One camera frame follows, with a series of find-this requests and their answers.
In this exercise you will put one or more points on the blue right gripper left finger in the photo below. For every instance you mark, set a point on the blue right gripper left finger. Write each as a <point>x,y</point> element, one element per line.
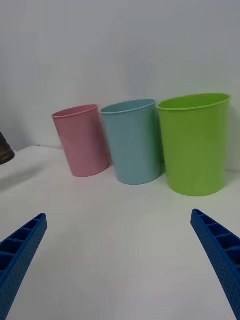
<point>17,260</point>

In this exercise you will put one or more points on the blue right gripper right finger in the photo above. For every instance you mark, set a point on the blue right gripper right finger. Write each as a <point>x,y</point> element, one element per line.
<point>220,252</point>

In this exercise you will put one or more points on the green plastic waste bin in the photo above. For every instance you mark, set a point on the green plastic waste bin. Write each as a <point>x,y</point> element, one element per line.
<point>195,147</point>

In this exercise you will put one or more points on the dark drink can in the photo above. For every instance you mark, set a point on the dark drink can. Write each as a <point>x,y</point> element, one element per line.
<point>5,151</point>

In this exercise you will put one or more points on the pink plastic waste bin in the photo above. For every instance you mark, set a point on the pink plastic waste bin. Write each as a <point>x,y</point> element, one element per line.
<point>82,142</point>

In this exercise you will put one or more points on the pale blue plastic waste bin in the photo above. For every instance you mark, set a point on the pale blue plastic waste bin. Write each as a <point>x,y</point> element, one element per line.
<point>133,142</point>

